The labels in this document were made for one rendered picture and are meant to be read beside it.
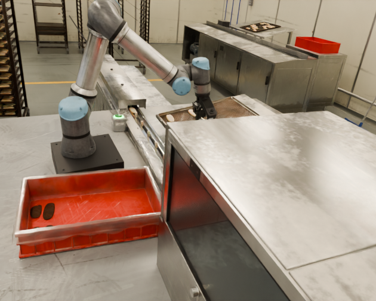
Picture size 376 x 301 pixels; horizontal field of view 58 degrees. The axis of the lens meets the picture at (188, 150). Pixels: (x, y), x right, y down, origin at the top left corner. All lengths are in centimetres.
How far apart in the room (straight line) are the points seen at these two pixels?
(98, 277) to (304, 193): 68
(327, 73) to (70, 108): 409
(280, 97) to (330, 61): 92
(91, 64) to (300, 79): 341
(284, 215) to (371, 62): 497
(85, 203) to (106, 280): 39
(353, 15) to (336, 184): 514
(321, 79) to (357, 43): 89
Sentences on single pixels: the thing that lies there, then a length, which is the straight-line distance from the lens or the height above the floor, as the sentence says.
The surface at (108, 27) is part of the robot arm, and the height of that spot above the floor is 144.
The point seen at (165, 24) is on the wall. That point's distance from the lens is 909.
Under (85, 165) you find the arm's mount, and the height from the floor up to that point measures 89.
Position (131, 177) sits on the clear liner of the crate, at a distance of 140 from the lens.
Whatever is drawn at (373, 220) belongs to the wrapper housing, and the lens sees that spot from 64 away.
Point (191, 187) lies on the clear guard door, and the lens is 73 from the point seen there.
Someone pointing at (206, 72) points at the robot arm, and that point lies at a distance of 154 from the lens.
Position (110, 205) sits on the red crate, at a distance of 135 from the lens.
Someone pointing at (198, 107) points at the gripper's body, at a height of 109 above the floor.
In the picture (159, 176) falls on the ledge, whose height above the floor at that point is 86.
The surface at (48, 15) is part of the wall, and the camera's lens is 860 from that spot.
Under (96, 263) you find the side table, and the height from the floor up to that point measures 82.
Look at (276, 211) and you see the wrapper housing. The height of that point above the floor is 130.
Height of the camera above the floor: 163
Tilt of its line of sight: 27 degrees down
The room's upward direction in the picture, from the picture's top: 5 degrees clockwise
